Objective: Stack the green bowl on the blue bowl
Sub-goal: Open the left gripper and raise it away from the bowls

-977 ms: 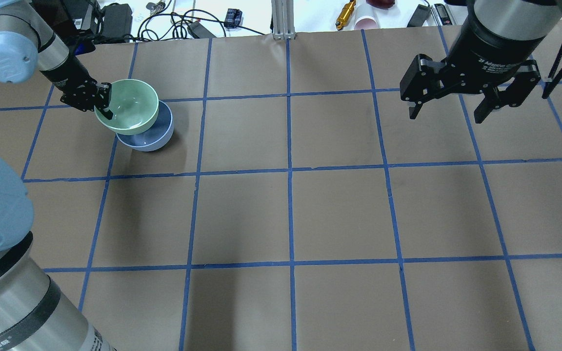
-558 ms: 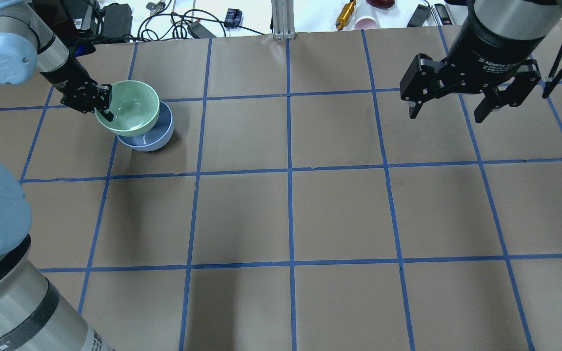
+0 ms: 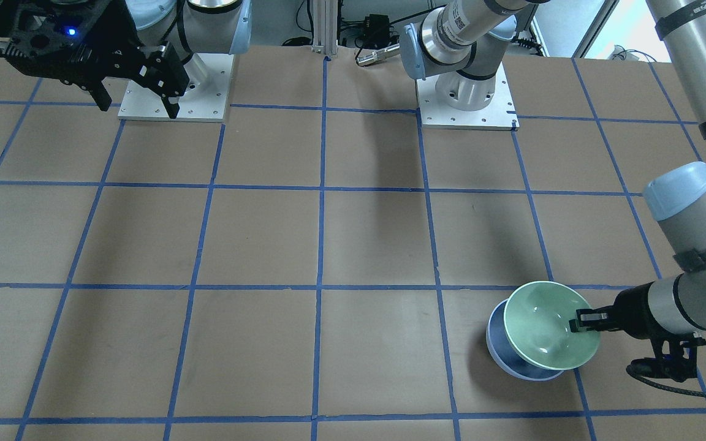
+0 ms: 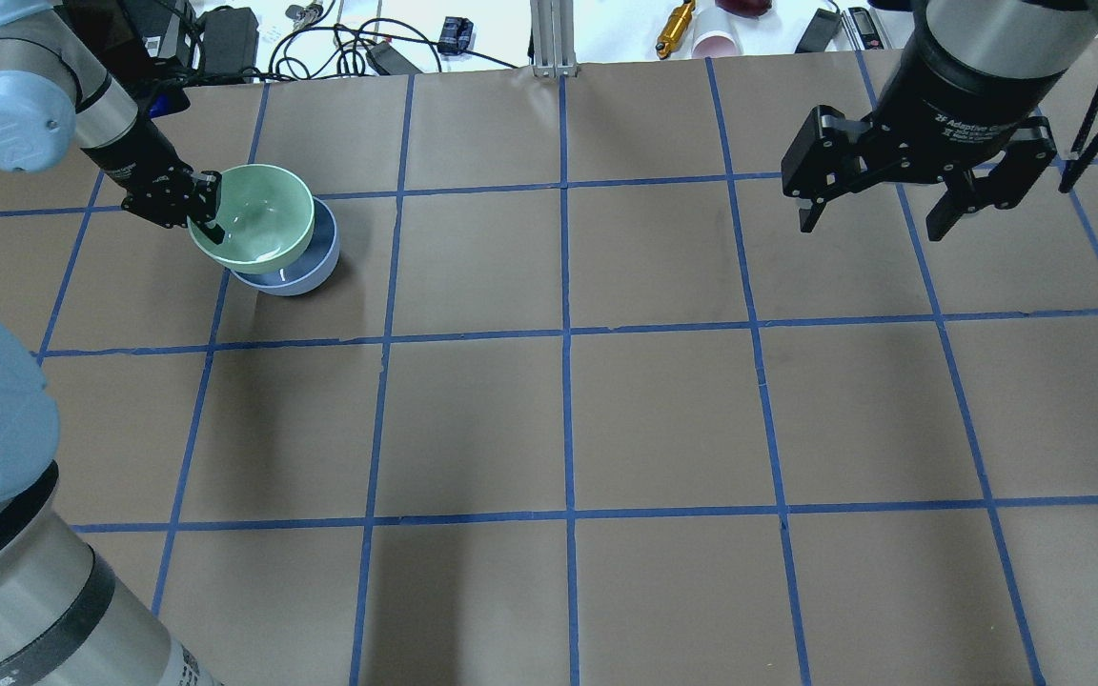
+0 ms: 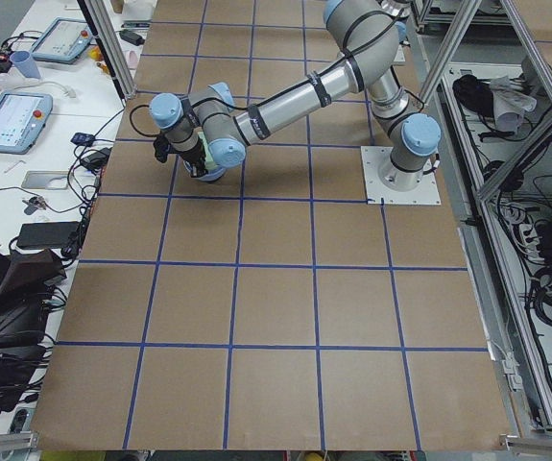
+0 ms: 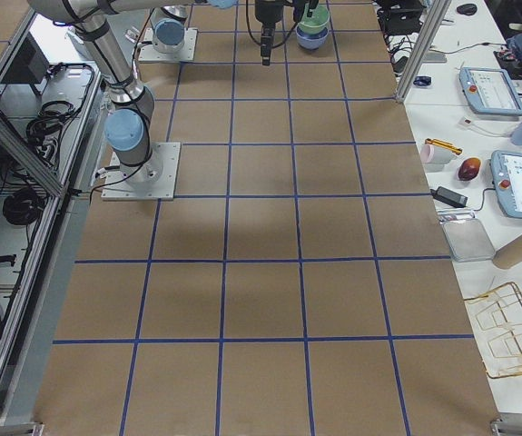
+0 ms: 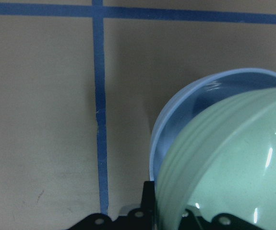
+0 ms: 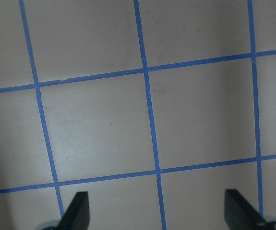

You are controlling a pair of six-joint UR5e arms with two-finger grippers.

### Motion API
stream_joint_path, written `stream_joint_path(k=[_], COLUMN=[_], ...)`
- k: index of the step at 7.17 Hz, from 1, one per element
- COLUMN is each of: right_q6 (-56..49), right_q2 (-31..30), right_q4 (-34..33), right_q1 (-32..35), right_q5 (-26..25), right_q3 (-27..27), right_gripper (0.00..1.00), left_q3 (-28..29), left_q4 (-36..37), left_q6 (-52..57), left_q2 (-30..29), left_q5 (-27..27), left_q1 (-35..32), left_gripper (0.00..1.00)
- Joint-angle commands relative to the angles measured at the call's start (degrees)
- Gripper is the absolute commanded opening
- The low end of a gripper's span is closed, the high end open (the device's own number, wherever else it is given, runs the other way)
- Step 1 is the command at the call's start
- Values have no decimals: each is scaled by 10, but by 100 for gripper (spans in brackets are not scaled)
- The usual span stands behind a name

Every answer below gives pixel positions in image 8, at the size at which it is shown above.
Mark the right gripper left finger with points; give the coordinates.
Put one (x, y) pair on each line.
(77, 215)

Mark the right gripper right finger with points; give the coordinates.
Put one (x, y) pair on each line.
(240, 214)

